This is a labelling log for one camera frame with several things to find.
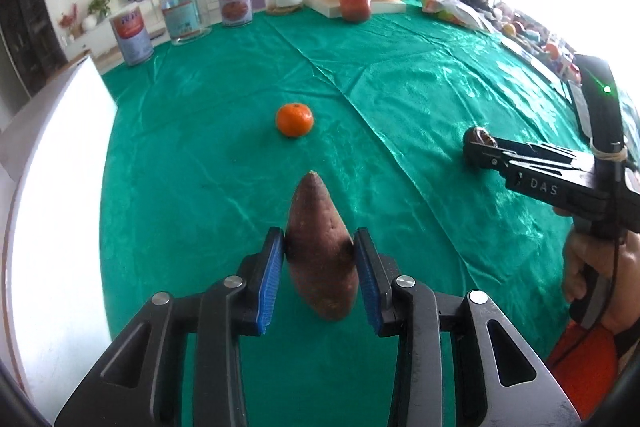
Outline dark brown walnut date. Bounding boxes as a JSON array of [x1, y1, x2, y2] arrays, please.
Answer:
[[462, 126, 497, 152]]

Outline white book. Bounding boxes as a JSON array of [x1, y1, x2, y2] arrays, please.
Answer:
[[304, 0, 407, 20]]

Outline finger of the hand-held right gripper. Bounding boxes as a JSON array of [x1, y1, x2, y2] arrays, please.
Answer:
[[462, 138, 596, 182], [492, 136, 596, 158]]

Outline green tablecloth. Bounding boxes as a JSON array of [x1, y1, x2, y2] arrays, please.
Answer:
[[97, 0, 640, 427]]

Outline white cardboard box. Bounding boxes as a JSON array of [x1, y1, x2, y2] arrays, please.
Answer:
[[0, 54, 118, 423]]

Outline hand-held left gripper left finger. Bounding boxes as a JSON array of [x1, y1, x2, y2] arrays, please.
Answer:
[[54, 226, 287, 427]]

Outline white television cabinet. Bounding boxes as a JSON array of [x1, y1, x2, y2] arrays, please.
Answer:
[[65, 0, 271, 75]]

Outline person's right hand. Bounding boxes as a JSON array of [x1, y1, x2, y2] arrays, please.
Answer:
[[561, 206, 640, 334]]

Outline pointed sweet potato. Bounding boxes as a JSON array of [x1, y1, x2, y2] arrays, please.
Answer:
[[285, 171, 359, 321]]

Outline small mandarin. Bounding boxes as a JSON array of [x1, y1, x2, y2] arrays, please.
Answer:
[[276, 103, 314, 138]]

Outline clear jar blue label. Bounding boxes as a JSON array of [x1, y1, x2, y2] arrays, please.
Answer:
[[157, 0, 211, 46]]

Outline black display cabinet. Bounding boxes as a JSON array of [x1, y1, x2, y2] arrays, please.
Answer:
[[0, 0, 68, 98]]

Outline white plastic bag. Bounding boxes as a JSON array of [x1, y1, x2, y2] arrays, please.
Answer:
[[421, 0, 493, 30]]

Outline red flower plant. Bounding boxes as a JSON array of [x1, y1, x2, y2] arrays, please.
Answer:
[[58, 3, 83, 38]]

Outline pale blue label tin can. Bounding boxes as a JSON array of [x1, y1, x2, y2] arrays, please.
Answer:
[[109, 5, 154, 66]]

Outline pile of colourful clutter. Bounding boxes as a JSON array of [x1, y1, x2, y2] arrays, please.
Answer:
[[480, 2, 586, 82]]

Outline red apple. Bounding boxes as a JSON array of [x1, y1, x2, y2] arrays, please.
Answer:
[[340, 0, 371, 24]]

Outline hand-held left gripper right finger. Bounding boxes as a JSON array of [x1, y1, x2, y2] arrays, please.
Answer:
[[353, 227, 586, 427]]

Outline green plant in white vase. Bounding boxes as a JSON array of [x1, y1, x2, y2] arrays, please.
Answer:
[[85, 0, 116, 30]]

